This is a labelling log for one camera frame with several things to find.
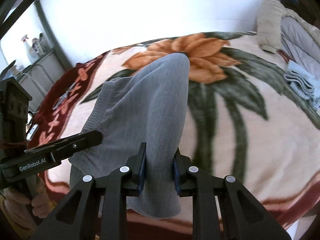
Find beige puffer jacket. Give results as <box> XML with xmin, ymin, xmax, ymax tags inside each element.
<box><xmin>256</xmin><ymin>0</ymin><xmax>320</xmax><ymax>73</ymax></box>

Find folded grey striped cloth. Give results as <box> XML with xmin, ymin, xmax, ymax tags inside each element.
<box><xmin>284</xmin><ymin>60</ymin><xmax>319</xmax><ymax>111</ymax></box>

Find person left hand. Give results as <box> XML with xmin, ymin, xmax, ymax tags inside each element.
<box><xmin>4</xmin><ymin>177</ymin><xmax>52</xmax><ymax>230</ymax></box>

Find white phone on blanket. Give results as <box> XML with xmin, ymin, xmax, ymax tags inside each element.
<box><xmin>26</xmin><ymin>124</ymin><xmax>39</xmax><ymax>141</ymax></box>

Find green metal bed frame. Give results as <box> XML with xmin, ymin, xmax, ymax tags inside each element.
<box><xmin>0</xmin><ymin>0</ymin><xmax>74</xmax><ymax>100</ymax></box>

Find silver scissors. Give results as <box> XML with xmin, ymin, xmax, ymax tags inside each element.
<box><xmin>53</xmin><ymin>83</ymin><xmax>75</xmax><ymax>110</ymax></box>

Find white charging cable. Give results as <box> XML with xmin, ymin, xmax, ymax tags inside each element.
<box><xmin>17</xmin><ymin>72</ymin><xmax>48</xmax><ymax>98</ymax></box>

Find white spray bottle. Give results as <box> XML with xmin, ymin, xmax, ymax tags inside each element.
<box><xmin>22</xmin><ymin>35</ymin><xmax>39</xmax><ymax>64</ymax></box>

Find floral plush blanket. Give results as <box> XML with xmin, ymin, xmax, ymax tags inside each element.
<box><xmin>29</xmin><ymin>32</ymin><xmax>319</xmax><ymax>229</ymax></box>

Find grey sweat pants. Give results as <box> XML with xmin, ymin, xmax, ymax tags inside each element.
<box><xmin>69</xmin><ymin>53</ymin><xmax>190</xmax><ymax>219</ymax></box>

